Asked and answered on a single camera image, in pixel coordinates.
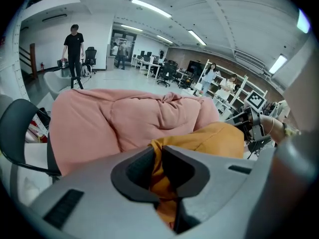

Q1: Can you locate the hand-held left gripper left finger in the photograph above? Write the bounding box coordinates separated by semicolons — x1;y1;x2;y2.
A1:
29;146;175;239

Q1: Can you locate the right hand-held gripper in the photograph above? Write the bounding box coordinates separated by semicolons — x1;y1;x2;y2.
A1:
225;90;273;157

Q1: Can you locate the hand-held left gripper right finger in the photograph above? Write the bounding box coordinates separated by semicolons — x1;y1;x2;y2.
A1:
161;132;317;239

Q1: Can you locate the orange cushion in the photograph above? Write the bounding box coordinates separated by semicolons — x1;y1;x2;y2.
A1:
149;122;245;231

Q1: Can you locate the person's right forearm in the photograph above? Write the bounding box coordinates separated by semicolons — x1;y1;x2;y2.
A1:
259;115;303;143

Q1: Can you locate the white open shelving rack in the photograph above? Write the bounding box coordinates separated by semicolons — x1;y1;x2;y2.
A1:
194;68;269;117

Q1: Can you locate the long ceiling light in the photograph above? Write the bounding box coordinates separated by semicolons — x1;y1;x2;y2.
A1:
156;34;174;44
120;24;144;32
187;29;208;47
131;0;173;18
268;54;288;75

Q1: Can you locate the pink padded armchair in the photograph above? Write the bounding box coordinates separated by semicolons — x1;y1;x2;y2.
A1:
46;88;221;177

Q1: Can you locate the row of black office chairs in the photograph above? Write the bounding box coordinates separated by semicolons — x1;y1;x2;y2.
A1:
139;50;195;89

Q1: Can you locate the black folding chair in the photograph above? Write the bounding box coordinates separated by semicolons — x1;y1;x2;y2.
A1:
0;99;62;182

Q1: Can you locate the white office desk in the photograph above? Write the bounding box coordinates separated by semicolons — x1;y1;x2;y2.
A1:
131;55;162;79

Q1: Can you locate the grey shell chair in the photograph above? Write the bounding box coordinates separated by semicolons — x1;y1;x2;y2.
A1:
43;71;84;101

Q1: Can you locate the white backpack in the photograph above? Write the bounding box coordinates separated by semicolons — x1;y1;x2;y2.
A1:
80;64;92;78

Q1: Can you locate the black high-back office chair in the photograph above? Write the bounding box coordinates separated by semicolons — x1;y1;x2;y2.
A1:
82;46;98;75

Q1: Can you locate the white curved shelf unit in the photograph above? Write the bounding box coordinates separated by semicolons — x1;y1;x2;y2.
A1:
0;18;28;105

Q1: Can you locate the black wall screen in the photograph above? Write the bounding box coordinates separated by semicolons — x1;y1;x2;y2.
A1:
187;60;208;75

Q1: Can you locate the brown wooden post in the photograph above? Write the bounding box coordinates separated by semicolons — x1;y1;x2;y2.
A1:
29;43;38;80

